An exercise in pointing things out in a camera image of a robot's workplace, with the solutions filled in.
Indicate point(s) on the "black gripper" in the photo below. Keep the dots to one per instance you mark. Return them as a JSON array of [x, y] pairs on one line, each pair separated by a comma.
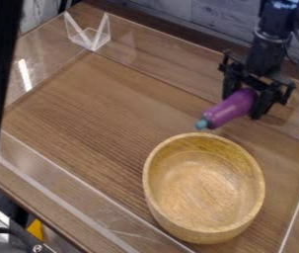
[[275, 86]]

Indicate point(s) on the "purple toy eggplant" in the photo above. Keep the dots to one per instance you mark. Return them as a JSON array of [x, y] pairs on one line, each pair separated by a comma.
[[232, 108]]

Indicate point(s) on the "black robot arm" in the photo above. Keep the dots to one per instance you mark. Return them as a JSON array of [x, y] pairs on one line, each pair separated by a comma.
[[273, 34]]

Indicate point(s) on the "brown wooden bowl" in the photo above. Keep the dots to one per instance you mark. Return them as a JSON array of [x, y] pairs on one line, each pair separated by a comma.
[[204, 186]]

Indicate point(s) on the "yellow tag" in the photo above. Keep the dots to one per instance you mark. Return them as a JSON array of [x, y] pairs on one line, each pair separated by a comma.
[[35, 229]]

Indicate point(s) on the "clear acrylic corner bracket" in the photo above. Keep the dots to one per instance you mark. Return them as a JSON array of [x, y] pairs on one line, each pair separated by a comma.
[[89, 38]]

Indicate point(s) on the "clear acrylic front wall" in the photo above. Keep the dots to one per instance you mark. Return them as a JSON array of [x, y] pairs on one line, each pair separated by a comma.
[[81, 213]]

